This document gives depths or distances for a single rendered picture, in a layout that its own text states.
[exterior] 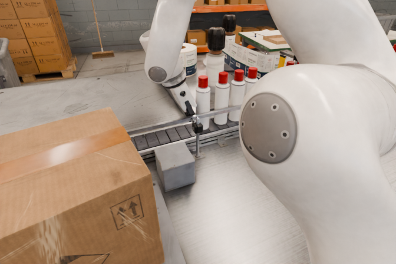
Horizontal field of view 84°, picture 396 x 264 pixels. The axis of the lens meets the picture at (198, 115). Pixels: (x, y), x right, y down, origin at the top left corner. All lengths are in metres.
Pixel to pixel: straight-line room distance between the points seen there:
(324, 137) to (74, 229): 0.32
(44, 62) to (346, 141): 4.00
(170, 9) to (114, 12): 4.63
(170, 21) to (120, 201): 0.40
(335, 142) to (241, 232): 0.47
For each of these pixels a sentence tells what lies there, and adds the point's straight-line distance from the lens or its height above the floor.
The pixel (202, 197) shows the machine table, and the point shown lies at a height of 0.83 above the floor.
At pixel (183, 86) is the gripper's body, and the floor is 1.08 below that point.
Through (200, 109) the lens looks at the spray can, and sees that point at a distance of 0.78.
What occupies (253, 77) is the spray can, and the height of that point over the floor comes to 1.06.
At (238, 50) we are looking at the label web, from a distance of 1.25.
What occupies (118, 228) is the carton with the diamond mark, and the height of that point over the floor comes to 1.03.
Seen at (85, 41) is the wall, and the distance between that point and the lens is 5.37.
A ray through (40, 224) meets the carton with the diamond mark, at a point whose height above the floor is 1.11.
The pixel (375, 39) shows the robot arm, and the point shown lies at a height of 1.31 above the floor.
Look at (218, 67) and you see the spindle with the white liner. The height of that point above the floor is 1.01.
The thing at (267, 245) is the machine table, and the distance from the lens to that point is 0.63.
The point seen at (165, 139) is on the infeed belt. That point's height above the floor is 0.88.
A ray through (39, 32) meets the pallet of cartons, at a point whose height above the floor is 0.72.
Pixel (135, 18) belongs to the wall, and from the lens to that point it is 5.19.
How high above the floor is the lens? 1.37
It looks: 32 degrees down
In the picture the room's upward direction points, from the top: straight up
